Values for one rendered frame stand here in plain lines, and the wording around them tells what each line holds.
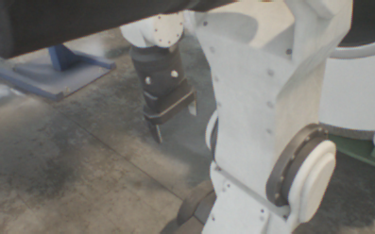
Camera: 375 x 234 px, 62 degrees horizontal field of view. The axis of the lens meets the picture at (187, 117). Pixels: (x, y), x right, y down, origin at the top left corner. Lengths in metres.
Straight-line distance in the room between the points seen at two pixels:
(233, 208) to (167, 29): 0.33
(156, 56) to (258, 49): 0.23
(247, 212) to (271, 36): 0.33
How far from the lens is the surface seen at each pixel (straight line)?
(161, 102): 0.59
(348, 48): 1.16
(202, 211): 0.96
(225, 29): 0.38
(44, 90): 1.99
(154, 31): 0.48
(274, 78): 0.35
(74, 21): 0.18
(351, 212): 1.32
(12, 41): 0.18
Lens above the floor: 0.96
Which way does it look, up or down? 36 degrees down
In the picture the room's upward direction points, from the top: 2 degrees counter-clockwise
